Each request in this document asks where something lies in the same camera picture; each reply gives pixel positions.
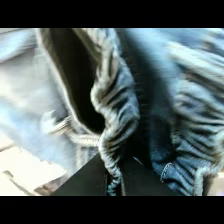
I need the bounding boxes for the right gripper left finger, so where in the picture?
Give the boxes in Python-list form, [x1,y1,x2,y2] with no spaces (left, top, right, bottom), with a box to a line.
[51,153,109,197]

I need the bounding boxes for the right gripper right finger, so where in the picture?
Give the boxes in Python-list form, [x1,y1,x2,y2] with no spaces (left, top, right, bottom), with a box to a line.
[120,155,183,197]

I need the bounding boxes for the dark blue jeans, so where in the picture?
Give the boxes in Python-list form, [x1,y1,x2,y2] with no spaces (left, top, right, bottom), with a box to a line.
[0,27,224,197]

